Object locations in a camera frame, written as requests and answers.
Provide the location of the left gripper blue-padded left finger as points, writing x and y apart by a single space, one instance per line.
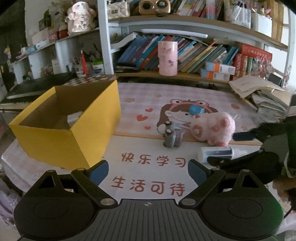
89 181

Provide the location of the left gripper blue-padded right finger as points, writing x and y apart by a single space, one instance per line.
206 179

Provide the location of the white correction fluid bottle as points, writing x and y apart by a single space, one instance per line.
220 152

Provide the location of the pink plush paw toy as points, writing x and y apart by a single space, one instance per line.
216 129

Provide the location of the pile of papers and books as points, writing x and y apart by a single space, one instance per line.
270 101

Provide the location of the yellow cardboard box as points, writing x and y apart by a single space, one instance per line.
44 134

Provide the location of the grey toy car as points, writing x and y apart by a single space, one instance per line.
173 135

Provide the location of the white eraser block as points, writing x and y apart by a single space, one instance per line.
72 118

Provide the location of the blue pencil sharpener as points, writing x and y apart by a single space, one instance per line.
195 109

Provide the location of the pink cartoon desk mat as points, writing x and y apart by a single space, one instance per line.
140 165

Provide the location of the orange white box lower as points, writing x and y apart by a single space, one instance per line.
215 75

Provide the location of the orange white box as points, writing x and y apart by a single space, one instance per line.
215 75
220 68

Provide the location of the red thick dictionary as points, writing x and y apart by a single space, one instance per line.
254 52

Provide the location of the orange white box upper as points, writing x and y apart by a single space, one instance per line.
220 68

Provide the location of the wooden chessboard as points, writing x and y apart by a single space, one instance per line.
89 79

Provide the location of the black electronic keyboard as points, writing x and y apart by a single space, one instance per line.
22 95

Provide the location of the white green-lidded jar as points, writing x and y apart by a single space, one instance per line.
98 67

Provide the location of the red marker bottle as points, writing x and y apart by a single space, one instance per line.
83 63

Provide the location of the pink cylindrical pen holder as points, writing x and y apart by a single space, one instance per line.
168 58

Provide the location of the row of leaning books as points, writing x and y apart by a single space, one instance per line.
186 54

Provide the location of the pink floral plush figure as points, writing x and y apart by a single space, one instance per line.
80 18

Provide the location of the gold retro speaker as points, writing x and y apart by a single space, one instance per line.
153 7

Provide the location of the white bookshelf frame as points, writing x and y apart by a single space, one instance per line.
113 29

